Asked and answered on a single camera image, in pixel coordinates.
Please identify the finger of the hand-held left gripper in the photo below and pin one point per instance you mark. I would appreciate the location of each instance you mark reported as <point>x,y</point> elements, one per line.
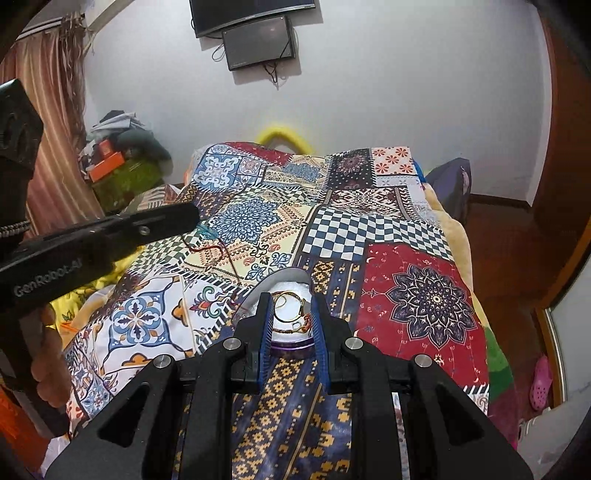
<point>138,226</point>

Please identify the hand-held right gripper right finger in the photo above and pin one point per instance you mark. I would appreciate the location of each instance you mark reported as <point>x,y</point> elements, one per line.
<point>319,337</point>

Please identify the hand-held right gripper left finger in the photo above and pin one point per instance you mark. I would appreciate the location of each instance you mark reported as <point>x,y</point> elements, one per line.
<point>265,332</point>

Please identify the purple heart jewelry box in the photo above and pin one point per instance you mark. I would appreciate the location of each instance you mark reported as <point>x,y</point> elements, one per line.
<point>292,282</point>

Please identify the person's left hand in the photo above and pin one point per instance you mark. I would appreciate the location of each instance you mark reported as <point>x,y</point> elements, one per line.
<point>48,344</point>

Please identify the patterned bed sheet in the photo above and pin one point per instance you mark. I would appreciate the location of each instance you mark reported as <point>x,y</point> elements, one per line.
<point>154,198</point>

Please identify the yellow cloth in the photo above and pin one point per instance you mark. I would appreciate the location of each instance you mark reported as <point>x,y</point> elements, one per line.
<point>76,307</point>

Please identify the orange box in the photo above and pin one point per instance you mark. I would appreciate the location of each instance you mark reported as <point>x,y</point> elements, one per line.
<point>107,167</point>

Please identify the patchwork printed blanket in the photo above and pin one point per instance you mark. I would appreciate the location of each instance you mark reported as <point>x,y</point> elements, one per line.
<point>406,295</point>

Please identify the grey cloth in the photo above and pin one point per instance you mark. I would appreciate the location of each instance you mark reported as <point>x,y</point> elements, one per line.
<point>115,123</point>

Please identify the striped pink curtain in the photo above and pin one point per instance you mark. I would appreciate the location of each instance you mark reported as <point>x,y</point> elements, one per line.
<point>51,138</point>

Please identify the yellow fleece blanket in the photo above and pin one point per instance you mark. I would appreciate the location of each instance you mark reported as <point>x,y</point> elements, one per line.
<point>455,249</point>

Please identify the yellow foam tube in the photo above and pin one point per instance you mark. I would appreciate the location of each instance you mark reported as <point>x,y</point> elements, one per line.
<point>281,131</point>

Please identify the colourful fleece blanket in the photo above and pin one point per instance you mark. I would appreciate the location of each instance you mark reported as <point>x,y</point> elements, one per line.
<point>497,369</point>

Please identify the dark bag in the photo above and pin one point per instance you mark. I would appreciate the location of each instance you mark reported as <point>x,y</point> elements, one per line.
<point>450,184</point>

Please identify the small black monitor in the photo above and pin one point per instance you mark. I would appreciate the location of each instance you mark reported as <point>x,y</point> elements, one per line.
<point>258,44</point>

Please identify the pink slipper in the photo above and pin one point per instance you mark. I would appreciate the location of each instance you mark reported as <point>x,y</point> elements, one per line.
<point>541,383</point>

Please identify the white sliding door pink hearts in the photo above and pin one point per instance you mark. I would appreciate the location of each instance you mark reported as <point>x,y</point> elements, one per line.
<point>575,350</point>

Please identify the wooden door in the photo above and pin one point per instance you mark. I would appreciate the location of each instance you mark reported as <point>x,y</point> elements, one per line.
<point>563,161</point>

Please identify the black wall television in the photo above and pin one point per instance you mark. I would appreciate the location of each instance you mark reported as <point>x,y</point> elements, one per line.
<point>249,16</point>

